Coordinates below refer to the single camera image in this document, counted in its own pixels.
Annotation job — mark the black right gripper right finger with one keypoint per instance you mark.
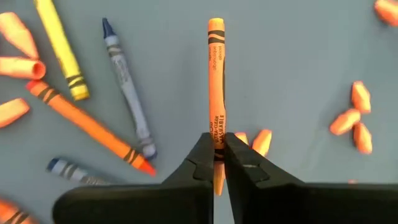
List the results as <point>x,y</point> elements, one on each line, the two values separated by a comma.
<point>311,205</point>

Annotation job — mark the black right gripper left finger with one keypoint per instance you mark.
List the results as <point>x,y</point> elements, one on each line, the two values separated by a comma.
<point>140,205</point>

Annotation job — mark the orange crayon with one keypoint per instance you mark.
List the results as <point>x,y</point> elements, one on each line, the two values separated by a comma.
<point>15,213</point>
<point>216,93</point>
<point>90,127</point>

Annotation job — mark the yellow crayon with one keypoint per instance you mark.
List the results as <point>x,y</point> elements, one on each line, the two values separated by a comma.
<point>60,46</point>

